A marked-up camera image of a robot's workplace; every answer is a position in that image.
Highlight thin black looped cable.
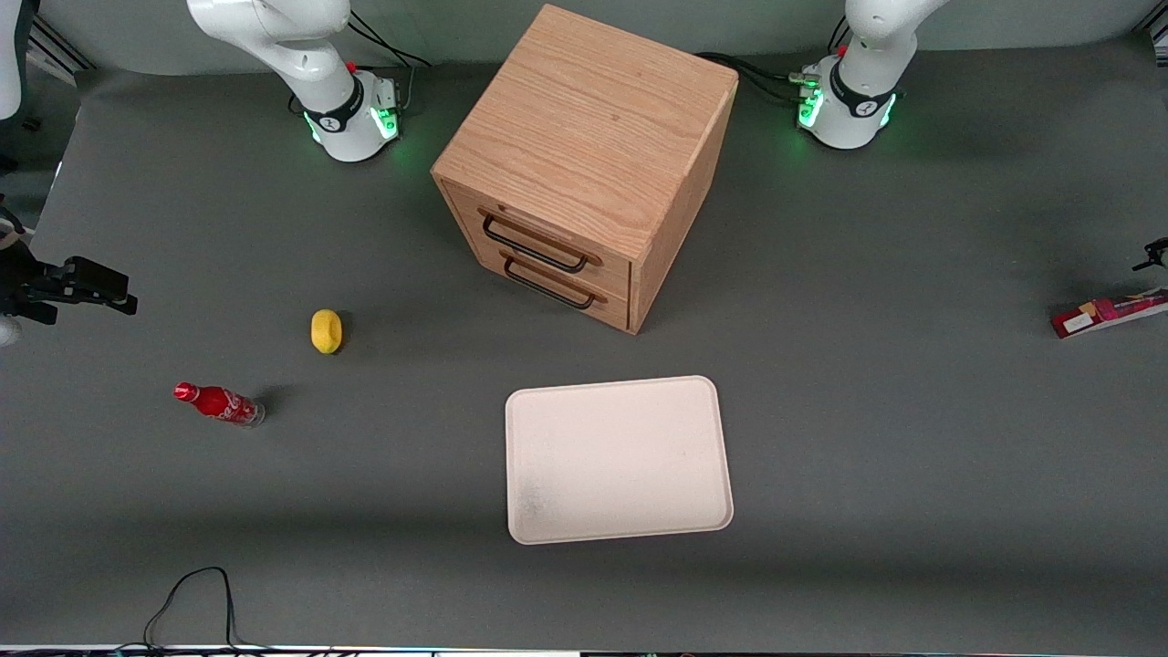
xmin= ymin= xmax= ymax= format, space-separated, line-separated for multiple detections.
xmin=141 ymin=567 xmax=275 ymax=653

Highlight black arm base cables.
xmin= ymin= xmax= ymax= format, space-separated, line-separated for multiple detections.
xmin=345 ymin=9 xmax=433 ymax=116
xmin=696 ymin=22 xmax=854 ymax=107

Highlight yellow lemon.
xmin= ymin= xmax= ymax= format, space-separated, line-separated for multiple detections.
xmin=310 ymin=308 xmax=344 ymax=355

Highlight wooden drawer cabinet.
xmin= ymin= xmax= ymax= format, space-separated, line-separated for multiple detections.
xmin=431 ymin=4 xmax=740 ymax=336

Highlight black right arm base cables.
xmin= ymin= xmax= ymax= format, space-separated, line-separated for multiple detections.
xmin=345 ymin=9 xmax=433 ymax=116

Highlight red cookie box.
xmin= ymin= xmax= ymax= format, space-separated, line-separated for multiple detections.
xmin=1050 ymin=287 xmax=1168 ymax=339

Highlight black wire drawer handle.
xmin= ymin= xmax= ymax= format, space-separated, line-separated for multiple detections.
xmin=503 ymin=255 xmax=599 ymax=311
xmin=481 ymin=213 xmax=591 ymax=275

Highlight red cola bottle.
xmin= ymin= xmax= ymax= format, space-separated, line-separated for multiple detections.
xmin=173 ymin=381 xmax=266 ymax=428

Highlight cream plastic tray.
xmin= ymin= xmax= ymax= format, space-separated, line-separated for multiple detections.
xmin=505 ymin=375 xmax=735 ymax=546

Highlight wooden drawer front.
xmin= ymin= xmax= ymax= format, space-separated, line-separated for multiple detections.
xmin=441 ymin=180 xmax=633 ymax=296
xmin=470 ymin=239 xmax=631 ymax=332

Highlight black left arm base cables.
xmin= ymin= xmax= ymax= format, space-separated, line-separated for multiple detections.
xmin=696 ymin=22 xmax=854 ymax=107

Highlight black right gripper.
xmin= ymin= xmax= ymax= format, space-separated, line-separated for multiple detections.
xmin=0 ymin=243 xmax=139 ymax=327

